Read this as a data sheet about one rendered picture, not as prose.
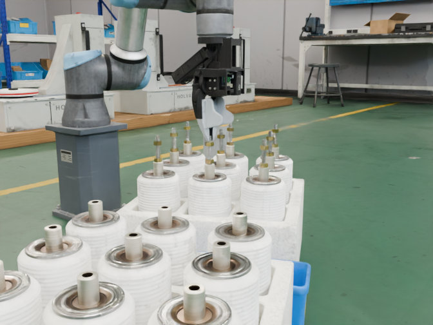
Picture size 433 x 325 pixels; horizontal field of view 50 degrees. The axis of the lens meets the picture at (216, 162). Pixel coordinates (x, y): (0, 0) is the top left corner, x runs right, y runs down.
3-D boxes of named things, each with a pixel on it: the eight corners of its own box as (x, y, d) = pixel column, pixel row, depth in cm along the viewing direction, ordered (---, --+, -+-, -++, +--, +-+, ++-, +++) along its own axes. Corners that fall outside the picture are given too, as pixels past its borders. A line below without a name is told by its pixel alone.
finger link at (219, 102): (229, 142, 97) (229, 98, 95) (206, 139, 101) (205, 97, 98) (237, 139, 100) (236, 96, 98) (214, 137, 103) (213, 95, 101)
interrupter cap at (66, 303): (37, 316, 47) (36, 311, 47) (76, 283, 54) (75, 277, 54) (105, 327, 45) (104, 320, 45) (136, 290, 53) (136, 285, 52)
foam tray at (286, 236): (117, 289, 104) (113, 213, 100) (171, 229, 141) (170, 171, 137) (293, 309, 96) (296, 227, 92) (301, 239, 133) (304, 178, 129)
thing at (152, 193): (189, 246, 110) (187, 172, 106) (166, 262, 102) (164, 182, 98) (155, 239, 114) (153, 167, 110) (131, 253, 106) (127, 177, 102)
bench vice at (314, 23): (314, 37, 552) (315, 16, 546) (327, 37, 541) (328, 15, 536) (297, 36, 520) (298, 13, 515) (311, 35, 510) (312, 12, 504)
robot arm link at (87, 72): (61, 92, 149) (58, 49, 146) (103, 91, 155) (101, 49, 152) (68, 95, 139) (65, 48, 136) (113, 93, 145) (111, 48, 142)
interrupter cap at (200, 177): (209, 173, 107) (209, 169, 107) (234, 178, 102) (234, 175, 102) (185, 178, 102) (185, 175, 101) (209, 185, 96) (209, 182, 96)
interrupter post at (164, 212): (154, 229, 71) (154, 209, 71) (160, 224, 74) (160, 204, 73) (169, 231, 71) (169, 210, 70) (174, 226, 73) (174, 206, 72)
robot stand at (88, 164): (51, 215, 154) (44, 124, 147) (96, 201, 168) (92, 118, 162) (86, 227, 143) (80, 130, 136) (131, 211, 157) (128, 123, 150)
